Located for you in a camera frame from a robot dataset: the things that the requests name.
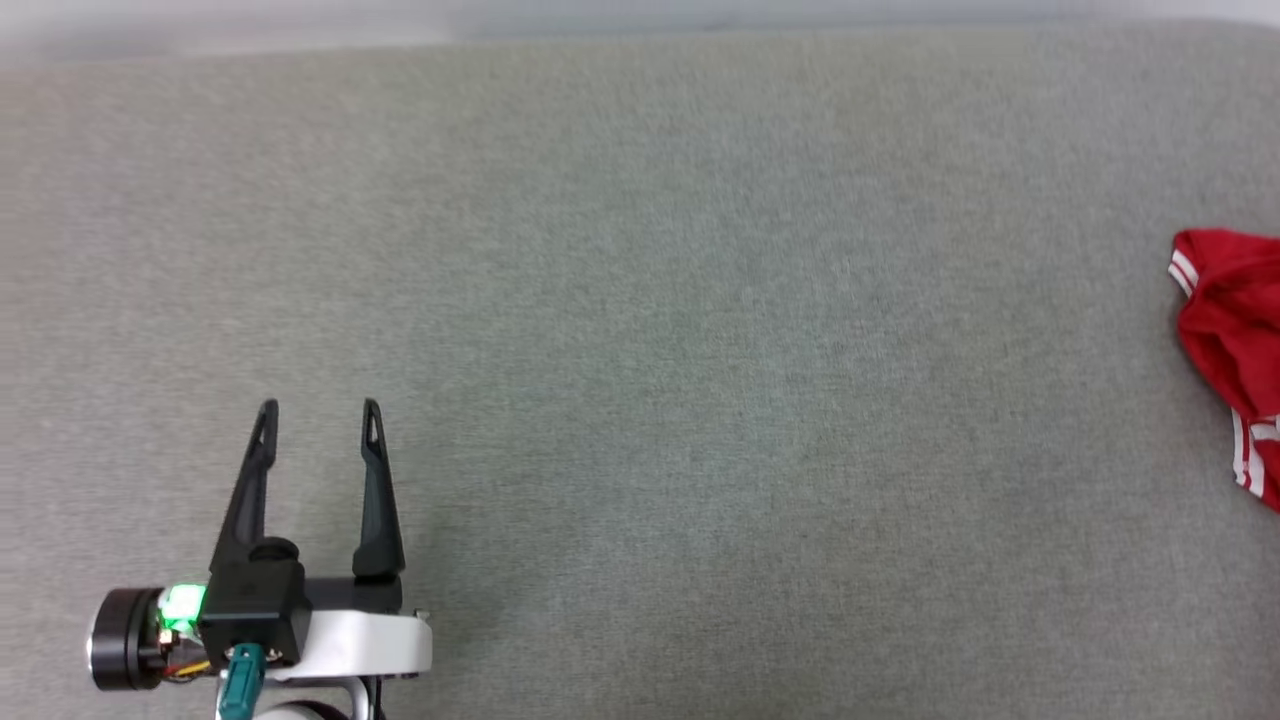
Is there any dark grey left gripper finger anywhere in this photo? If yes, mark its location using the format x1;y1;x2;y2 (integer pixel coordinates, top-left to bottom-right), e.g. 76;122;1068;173
351;398;408;582
208;398;282;579

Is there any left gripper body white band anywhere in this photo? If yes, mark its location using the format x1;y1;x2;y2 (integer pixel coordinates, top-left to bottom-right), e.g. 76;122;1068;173
88;576;434;691

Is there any red and white jersey garment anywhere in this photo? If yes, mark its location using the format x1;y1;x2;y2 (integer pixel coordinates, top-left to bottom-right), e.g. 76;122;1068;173
1168;228;1280;514

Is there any grey fabric sofa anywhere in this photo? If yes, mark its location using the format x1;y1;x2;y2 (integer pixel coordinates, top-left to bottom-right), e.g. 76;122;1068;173
0;25;1280;720

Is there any teal cable connector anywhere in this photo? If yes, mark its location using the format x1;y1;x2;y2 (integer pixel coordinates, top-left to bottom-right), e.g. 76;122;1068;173
216;643;267;720

